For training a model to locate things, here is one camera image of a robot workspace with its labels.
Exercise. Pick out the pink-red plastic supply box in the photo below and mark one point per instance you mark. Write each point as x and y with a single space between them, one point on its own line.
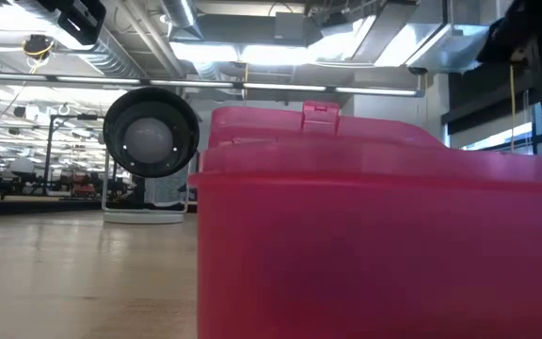
370 235

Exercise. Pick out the grey ceiling box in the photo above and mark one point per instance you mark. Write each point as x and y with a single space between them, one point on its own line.
290 26

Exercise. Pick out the round black lamp on stand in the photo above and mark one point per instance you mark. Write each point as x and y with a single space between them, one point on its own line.
151 134

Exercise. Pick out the black metal stand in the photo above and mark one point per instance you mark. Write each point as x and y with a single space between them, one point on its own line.
47 155

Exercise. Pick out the white-backed chair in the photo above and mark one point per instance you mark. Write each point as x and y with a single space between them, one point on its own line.
21 166

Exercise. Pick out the long ceiling light bar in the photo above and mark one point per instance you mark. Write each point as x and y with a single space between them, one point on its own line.
280 86

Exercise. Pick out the silver round air duct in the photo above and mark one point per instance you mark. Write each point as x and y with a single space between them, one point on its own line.
179 16

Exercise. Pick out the silver rectangular air duct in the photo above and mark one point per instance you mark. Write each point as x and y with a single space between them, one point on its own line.
440 42

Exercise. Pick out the black table frame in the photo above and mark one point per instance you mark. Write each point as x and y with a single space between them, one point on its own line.
31 207

